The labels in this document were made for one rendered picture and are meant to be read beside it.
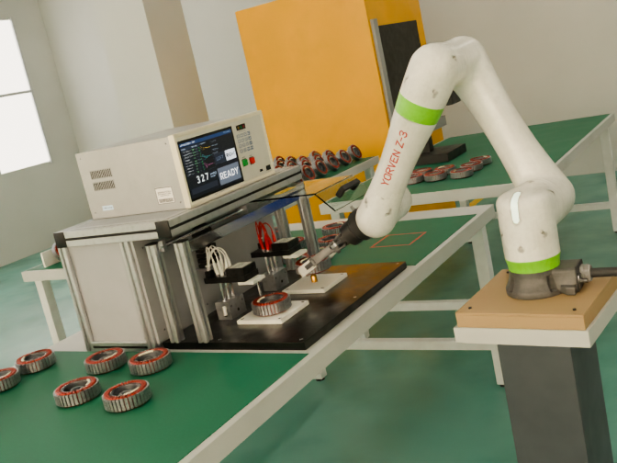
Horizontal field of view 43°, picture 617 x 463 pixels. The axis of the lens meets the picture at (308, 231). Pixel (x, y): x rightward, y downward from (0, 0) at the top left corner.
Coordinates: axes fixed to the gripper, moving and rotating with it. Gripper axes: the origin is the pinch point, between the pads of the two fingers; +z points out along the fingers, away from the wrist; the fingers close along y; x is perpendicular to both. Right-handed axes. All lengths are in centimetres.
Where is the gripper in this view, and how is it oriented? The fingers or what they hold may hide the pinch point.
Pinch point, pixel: (313, 264)
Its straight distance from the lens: 238.8
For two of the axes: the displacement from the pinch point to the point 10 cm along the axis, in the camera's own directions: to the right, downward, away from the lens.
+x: 6.0, 8.0, -0.8
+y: -4.9, 2.8, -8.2
